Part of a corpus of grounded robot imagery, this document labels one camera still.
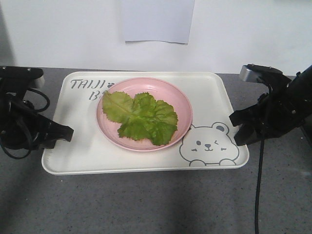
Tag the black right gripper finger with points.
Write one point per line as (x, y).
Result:
(250, 116)
(248, 133)

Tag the cream bear serving tray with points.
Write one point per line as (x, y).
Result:
(208, 144)

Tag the pink round plate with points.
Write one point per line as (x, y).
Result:
(160, 90)

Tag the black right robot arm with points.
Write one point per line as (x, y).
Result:
(302, 81)

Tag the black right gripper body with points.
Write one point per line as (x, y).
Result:
(280, 113)

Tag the green lettuce leaf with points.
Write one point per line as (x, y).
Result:
(141, 117)

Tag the white paper sheet on wall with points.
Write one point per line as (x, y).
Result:
(157, 20)

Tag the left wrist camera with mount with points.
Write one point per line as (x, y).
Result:
(18, 80)

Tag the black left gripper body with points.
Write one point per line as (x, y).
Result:
(21, 125)

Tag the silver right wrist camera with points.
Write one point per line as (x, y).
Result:
(263, 74)

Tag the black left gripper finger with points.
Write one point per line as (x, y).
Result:
(57, 131)
(48, 144)

